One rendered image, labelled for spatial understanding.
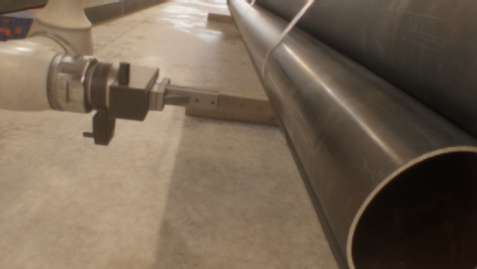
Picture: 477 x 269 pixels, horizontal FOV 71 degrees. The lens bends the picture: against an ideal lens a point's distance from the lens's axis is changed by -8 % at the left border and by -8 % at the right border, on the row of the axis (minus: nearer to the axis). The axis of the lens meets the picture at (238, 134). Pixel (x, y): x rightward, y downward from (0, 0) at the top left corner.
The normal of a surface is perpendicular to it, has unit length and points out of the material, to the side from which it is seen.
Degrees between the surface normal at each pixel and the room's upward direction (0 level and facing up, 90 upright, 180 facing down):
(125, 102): 90
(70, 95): 90
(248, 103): 90
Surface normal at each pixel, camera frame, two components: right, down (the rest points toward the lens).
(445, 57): -1.00, -0.05
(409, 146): -0.43, -0.82
